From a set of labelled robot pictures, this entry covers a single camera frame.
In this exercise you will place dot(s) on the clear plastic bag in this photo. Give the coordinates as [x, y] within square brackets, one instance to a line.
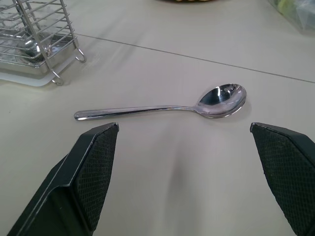
[295, 13]

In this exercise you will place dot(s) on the white plastic drip tray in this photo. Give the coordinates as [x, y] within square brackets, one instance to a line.
[32, 79]

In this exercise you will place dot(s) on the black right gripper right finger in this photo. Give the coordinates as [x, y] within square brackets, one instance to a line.
[288, 172]

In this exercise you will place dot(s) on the stainless steel spoon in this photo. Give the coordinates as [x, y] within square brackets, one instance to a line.
[172, 108]

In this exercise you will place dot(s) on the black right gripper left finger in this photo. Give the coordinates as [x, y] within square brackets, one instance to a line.
[81, 177]

